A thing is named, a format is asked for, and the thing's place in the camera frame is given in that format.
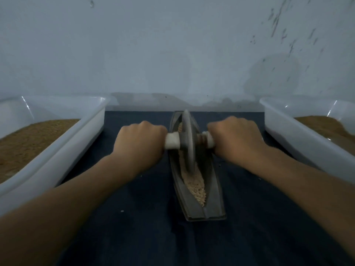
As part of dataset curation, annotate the white plastic tray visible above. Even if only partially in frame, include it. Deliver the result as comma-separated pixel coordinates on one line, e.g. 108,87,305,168
259,96,355,183
0,96,109,216

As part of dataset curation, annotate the metal grinding wheel with handles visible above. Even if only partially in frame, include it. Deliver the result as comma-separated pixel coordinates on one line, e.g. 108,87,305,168
164,110,215,172

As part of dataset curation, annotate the dark blue tablecloth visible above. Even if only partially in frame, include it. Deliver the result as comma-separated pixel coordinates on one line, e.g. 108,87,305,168
55,111,355,266

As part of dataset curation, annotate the person's left forearm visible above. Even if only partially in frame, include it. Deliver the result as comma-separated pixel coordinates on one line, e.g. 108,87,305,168
0,155,139,266

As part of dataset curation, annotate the person's left hand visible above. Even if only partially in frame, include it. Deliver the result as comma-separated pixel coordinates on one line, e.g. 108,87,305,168
112,120,168,174

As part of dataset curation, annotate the person's right forearm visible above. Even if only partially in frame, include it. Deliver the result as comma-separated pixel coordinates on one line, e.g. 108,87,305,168
244,149,355,258

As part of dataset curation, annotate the person's right hand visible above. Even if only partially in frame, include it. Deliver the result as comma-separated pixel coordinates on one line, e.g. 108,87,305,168
207,116,270,170

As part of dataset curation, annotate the small ground grain portion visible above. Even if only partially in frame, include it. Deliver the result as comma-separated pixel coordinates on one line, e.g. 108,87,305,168
177,123,207,207

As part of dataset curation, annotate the boat-shaped metal grinding trough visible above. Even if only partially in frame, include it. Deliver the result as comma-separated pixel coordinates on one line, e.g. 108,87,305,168
169,111,227,222

